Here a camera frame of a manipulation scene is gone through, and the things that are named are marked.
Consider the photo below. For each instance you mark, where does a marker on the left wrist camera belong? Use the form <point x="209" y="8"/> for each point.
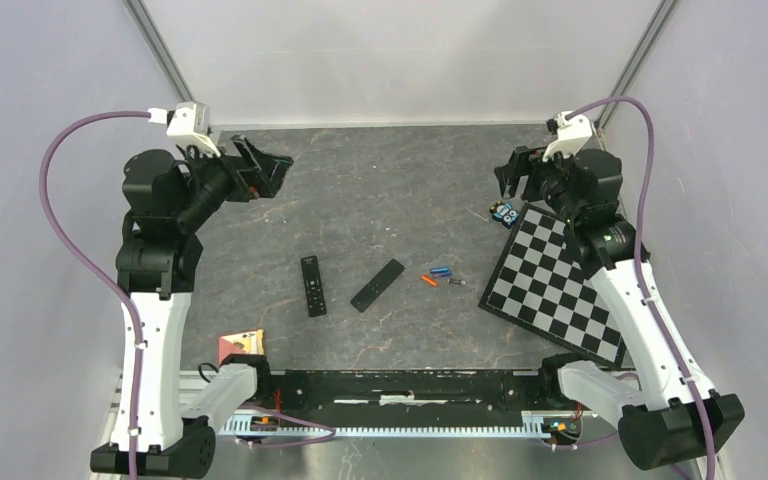
<point x="188" y="125"/>

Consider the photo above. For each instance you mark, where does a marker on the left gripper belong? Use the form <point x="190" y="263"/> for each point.
<point x="261" y="179"/>

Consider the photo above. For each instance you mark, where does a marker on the black remote with buttons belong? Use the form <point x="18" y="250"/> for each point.
<point x="315" y="299"/>

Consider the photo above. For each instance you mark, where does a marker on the white cable duct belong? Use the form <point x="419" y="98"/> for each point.
<point x="243" y="424"/>

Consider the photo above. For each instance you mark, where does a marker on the black remote back up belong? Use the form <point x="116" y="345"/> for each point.
<point x="377" y="285"/>

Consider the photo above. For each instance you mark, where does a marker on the orange battery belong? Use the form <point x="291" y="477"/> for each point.
<point x="429" y="280"/>

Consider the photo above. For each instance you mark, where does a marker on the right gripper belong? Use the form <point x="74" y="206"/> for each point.
<point x="523" y="163"/>

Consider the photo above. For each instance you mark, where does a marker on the black white chessboard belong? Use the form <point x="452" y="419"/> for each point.
<point x="538" y="285"/>

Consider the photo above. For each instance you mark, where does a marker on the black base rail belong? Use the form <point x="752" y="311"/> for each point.
<point x="410" y="398"/>

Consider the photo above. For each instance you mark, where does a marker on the blue owl figure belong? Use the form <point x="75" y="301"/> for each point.
<point x="504" y="213"/>

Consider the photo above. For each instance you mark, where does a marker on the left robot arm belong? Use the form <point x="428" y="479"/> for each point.
<point x="170" y="197"/>

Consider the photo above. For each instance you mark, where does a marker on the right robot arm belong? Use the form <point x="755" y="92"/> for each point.
<point x="677" y="414"/>

